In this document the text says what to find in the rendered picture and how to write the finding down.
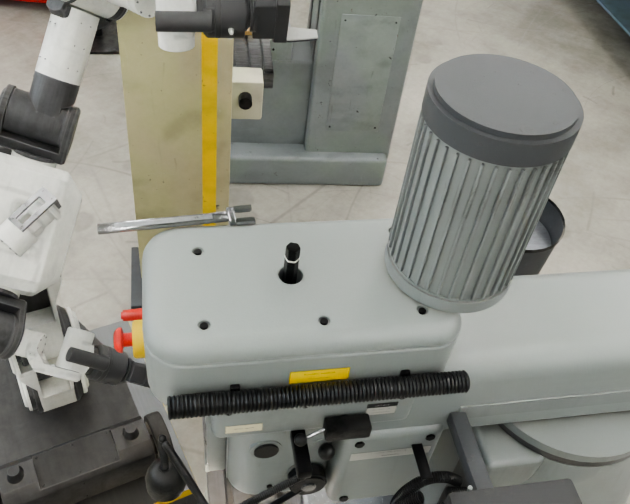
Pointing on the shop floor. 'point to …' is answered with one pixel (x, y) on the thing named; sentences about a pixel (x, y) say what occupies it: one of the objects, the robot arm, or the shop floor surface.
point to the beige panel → (174, 128)
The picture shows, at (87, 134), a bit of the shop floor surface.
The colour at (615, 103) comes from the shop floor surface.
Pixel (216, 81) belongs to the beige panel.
